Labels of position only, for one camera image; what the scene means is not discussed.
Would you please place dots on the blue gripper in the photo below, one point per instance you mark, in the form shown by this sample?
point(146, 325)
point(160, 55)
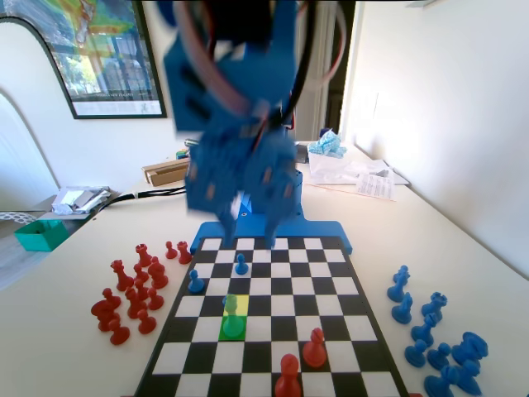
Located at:
point(241, 175)

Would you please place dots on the blue king chess piece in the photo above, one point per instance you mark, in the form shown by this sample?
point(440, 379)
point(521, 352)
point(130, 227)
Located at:
point(232, 322)

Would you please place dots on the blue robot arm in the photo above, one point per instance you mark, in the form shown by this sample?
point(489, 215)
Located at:
point(268, 74)

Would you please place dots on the red pawn chess piece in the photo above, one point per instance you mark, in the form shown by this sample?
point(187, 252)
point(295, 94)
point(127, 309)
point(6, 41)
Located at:
point(171, 252)
point(141, 275)
point(155, 301)
point(119, 334)
point(105, 306)
point(146, 324)
point(141, 291)

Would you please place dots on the red queen chess piece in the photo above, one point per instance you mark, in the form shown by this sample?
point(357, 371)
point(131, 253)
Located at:
point(122, 279)

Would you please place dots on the red pawn on board front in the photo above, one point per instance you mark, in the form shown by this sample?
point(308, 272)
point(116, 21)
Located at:
point(288, 382)

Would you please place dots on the blue rook chess piece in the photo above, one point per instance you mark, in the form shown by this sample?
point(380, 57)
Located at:
point(440, 382)
point(434, 308)

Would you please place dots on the blue queen chess piece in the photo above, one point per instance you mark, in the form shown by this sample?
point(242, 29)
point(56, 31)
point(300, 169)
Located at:
point(469, 349)

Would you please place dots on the black and white chessboard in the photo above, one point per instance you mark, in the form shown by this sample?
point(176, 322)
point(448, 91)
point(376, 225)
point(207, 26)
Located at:
point(289, 285)

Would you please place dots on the brown cardboard box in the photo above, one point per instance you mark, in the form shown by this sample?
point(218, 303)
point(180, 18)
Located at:
point(165, 173)

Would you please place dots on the white plastic bag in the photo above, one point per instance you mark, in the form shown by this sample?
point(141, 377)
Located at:
point(339, 168)

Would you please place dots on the blue crumpled cloth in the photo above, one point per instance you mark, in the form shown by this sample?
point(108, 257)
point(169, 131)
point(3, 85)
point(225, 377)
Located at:
point(328, 144)

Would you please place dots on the printed paper sheet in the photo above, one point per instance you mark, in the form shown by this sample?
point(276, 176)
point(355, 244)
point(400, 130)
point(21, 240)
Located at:
point(376, 187)

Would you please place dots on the stack of grey papers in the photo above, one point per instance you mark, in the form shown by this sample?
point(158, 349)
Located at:
point(78, 198)

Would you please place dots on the teal plastic bin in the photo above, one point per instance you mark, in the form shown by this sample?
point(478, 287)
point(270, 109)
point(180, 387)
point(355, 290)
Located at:
point(39, 235)

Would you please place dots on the black framed poster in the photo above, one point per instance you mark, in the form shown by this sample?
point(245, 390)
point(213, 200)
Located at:
point(107, 62)

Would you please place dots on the dotted white fabric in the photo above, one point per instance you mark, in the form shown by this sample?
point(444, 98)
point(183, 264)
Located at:
point(16, 217)

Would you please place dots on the white arched panel black rim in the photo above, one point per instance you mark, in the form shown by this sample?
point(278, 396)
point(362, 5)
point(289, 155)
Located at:
point(25, 62)

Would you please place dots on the blue base plate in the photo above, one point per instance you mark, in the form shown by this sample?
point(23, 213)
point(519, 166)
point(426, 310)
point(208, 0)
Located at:
point(314, 231)

